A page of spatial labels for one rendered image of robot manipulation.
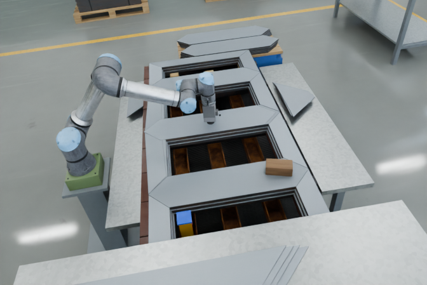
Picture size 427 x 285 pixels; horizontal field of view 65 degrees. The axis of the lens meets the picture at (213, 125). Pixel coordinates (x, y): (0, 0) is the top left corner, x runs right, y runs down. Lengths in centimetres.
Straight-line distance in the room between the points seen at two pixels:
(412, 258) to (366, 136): 208
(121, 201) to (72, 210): 105
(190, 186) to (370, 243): 77
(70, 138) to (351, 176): 140
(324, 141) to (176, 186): 86
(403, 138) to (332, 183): 165
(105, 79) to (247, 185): 78
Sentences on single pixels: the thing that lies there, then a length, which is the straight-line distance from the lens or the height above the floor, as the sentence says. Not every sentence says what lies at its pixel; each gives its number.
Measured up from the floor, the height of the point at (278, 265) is 107.
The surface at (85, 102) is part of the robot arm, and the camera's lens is 181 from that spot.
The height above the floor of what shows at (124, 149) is 68.
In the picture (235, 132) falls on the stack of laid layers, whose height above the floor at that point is 84.
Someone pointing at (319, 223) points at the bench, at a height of 105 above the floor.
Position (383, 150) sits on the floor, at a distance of 313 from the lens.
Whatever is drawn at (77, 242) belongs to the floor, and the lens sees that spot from 265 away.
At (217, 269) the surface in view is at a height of 107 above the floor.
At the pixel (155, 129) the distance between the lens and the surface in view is 188.
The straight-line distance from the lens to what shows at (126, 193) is 185.
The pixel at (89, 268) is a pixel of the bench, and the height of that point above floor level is 105.
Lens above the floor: 204
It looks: 40 degrees down
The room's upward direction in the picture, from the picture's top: 5 degrees counter-clockwise
